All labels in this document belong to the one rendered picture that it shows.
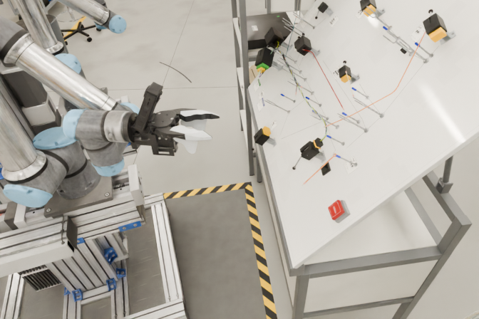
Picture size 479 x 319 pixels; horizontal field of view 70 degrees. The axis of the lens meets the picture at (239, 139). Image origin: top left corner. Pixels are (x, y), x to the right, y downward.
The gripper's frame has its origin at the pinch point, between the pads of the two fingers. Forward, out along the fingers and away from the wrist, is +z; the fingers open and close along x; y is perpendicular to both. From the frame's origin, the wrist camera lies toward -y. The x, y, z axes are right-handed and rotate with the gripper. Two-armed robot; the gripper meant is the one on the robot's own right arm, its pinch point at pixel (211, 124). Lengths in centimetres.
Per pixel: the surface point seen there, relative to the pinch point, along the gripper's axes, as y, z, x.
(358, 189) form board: 38, 41, -25
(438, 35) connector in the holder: -7, 58, -43
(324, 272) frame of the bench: 76, 33, -18
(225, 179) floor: 141, -31, -137
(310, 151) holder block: 36, 25, -41
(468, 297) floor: 150, 123, -63
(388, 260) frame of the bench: 75, 57, -25
